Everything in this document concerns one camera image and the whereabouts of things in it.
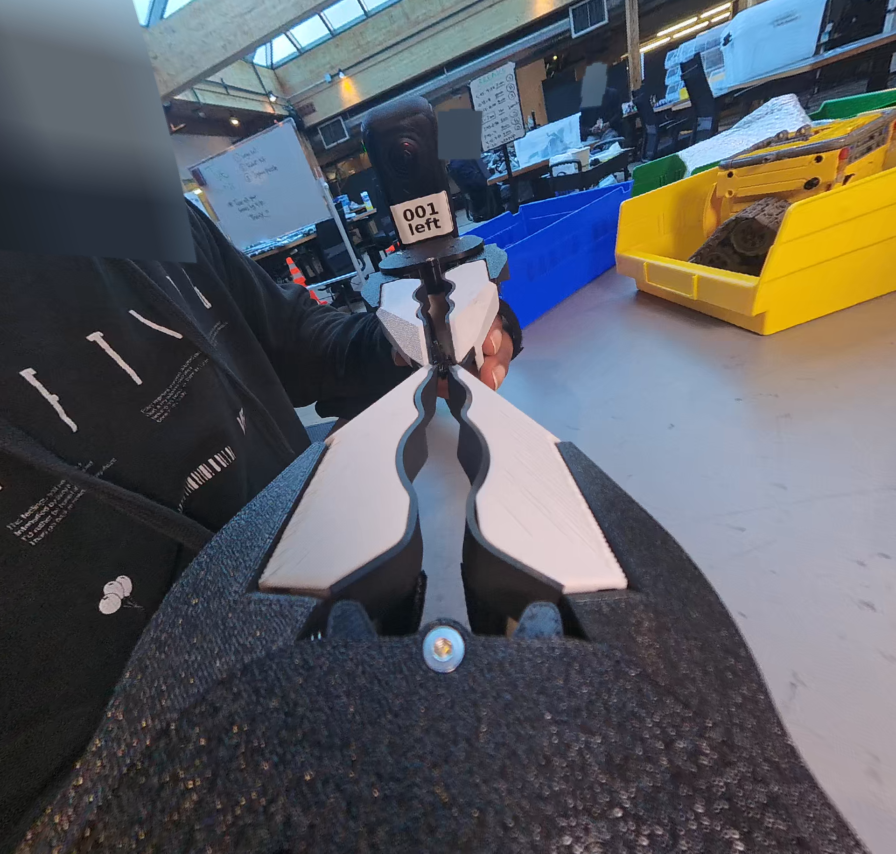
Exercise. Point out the yellow bin with toy vehicle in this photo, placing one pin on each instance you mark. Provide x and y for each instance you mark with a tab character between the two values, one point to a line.
805	287

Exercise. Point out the green plastic bin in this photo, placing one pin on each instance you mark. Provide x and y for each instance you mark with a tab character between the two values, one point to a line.
651	171

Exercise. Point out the person's left forearm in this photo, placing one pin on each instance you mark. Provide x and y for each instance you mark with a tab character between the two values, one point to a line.
315	343

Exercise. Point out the person's black hoodie torso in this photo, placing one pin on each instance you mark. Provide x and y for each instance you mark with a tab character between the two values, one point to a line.
105	483

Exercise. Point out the white whiteboard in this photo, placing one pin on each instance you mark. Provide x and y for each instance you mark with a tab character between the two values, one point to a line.
266	182

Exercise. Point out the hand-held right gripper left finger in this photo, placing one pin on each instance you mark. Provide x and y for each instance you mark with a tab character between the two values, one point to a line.
343	511

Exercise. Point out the black angled connector piece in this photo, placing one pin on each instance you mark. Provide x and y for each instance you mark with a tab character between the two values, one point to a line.
439	360

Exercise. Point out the person's left hand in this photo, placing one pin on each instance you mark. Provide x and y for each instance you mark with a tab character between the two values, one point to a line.
495	357

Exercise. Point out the grey desk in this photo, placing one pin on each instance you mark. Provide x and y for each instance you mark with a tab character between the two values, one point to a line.
735	448

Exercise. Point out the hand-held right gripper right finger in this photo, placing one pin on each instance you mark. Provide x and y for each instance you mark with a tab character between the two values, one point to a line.
539	511

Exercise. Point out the orange traffic cone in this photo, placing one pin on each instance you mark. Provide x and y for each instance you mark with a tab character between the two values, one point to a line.
297	273

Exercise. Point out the blue plastic bin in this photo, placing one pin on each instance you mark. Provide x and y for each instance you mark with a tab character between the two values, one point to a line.
560	252

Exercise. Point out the bubble wrap sheet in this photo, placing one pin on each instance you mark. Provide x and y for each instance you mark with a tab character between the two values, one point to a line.
749	133

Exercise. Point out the handwritten paper wall chart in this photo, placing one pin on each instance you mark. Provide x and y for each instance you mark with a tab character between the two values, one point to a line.
495	105

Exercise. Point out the white storage container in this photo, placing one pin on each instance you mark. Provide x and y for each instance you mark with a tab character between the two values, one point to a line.
777	28

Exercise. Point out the wall air vent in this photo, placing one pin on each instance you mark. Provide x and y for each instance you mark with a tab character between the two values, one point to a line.
588	14

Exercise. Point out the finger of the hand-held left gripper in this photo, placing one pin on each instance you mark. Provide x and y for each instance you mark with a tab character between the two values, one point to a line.
399	308
476	308

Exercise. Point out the long skylight window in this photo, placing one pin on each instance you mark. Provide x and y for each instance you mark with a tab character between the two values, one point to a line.
364	0

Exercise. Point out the yellow tracked toy vehicle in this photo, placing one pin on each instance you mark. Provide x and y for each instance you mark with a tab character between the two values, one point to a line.
770	182

